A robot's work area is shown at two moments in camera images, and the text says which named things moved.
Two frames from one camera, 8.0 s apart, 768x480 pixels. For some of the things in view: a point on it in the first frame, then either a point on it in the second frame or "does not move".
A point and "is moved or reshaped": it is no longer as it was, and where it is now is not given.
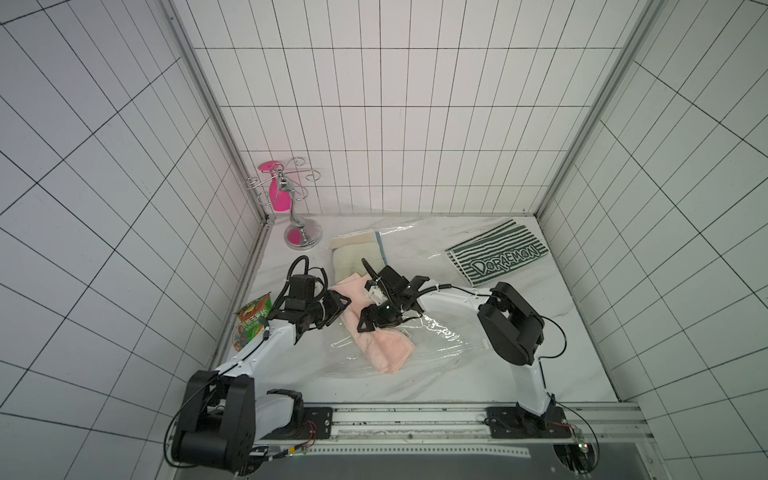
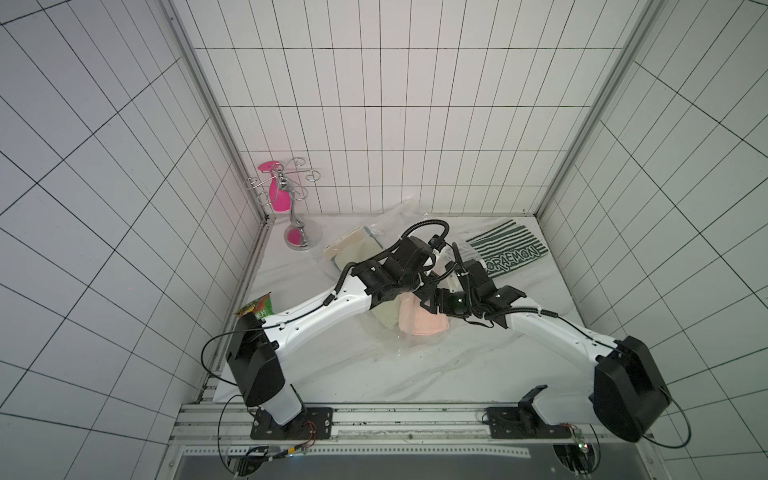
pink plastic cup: x=281 y=199 does not move
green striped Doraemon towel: x=495 y=251 does not move
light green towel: x=348 y=260 is moved or reshaped
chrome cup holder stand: x=302 y=234 does not move
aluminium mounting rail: x=612 y=423 does not move
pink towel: x=388 y=347 -> x=415 y=319
